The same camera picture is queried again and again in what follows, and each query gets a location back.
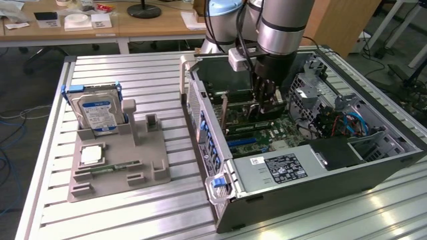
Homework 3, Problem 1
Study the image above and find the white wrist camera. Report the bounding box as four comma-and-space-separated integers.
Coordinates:
228, 47, 251, 73

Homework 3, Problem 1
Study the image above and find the blue expansion slot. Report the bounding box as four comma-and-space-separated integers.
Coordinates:
227, 137, 258, 148

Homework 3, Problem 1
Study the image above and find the silver CPU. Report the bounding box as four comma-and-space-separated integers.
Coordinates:
79, 146, 104, 166

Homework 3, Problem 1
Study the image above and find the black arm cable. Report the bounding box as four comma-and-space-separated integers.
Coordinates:
235, 0, 264, 73

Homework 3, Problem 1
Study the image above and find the green motherboard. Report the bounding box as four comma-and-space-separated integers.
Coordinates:
203, 82, 311, 160

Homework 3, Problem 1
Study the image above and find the wooden desk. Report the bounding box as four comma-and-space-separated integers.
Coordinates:
0, 0, 302, 55

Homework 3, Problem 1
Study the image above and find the black cable over case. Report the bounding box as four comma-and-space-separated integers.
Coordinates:
302, 36, 320, 50

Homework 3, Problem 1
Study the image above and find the blue wire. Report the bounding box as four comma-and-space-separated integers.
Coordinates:
344, 112, 370, 137

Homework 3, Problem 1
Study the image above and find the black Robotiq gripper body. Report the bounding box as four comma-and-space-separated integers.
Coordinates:
252, 51, 298, 88

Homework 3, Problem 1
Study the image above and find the grey power supply unit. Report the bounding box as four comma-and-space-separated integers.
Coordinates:
232, 144, 330, 195

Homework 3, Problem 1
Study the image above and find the black round lamp base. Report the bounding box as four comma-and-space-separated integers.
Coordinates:
126, 0, 163, 20

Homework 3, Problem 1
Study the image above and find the plain white box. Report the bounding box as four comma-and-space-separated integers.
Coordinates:
90, 13, 114, 30

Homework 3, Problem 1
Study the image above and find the open black PC case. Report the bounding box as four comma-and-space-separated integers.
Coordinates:
179, 44, 427, 235

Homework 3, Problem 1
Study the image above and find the red packet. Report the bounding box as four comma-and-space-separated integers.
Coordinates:
95, 2, 114, 13

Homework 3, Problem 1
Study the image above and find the black plastic shroud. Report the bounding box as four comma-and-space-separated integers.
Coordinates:
306, 136, 367, 171

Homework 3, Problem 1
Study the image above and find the grey parts rack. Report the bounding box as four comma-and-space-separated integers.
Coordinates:
66, 99, 172, 205

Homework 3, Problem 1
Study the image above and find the graphics card with metal bracket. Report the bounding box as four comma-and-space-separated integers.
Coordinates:
219, 91, 286, 131

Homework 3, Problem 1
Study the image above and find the red wire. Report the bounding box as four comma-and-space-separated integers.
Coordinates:
330, 115, 344, 137

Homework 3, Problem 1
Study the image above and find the wooden cabinet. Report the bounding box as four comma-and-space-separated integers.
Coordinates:
299, 0, 383, 58

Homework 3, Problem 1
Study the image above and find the black RAM stick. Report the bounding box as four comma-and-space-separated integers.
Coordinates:
228, 121, 274, 135

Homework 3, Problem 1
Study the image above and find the green RAM stick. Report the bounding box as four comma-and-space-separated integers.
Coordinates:
90, 161, 140, 175

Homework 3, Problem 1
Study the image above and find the white box with black top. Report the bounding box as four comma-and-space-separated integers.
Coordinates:
32, 11, 62, 29

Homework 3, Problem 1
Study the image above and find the silver metal disk bay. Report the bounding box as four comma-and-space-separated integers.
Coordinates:
288, 72, 331, 121

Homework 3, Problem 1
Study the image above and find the white paper label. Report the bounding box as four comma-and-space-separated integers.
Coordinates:
4, 22, 31, 30

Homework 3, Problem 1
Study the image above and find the hard disk with blue caddy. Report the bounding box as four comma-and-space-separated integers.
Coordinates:
59, 81, 130, 137

